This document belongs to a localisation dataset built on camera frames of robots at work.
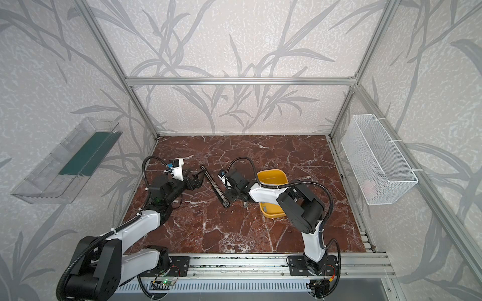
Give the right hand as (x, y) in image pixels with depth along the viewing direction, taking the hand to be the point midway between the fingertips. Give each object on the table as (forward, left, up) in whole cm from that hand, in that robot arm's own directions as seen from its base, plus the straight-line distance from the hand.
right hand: (229, 182), depth 94 cm
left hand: (+1, +12, +15) cm, 19 cm away
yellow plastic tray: (+3, -22, 0) cm, 22 cm away
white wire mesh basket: (-15, -55, +31) cm, 65 cm away
